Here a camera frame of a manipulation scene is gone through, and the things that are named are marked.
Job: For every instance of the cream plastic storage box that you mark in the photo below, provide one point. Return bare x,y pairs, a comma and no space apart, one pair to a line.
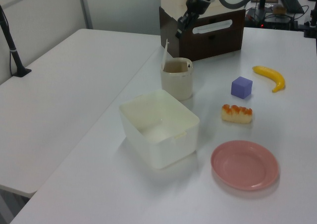
173,147

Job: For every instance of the black vertical post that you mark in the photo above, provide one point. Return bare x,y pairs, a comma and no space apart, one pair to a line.
262,1

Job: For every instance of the black pole with base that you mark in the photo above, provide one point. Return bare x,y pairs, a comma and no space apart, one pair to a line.
15,58

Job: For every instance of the white adjacent table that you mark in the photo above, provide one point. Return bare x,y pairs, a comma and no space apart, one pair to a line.
62,97

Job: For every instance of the small brown box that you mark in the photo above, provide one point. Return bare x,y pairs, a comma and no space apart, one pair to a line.
279,9

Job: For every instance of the yellow banana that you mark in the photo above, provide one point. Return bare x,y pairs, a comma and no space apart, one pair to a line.
270,74

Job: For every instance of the orange glazed bread loaf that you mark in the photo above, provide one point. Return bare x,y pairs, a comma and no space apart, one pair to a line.
236,116

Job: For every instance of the purple cube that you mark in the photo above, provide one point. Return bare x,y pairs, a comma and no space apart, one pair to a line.
241,88

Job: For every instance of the pink plastic plate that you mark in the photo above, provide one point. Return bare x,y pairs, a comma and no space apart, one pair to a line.
244,164

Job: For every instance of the black keyboard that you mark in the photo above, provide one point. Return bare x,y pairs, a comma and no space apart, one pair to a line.
292,2

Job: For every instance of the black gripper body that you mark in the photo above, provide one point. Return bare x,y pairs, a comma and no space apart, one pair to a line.
196,6

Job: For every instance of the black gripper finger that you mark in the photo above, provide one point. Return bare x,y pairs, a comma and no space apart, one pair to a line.
182,20
190,19

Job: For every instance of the small cream lidded trash can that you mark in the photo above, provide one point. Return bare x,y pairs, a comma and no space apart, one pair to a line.
177,85

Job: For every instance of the black electronics box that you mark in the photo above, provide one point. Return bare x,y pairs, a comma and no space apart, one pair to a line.
277,22

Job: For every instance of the brown and cream cabinet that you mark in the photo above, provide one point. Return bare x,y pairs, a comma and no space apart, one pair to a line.
210,45

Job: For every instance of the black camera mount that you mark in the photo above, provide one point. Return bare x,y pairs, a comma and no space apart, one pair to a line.
309,25

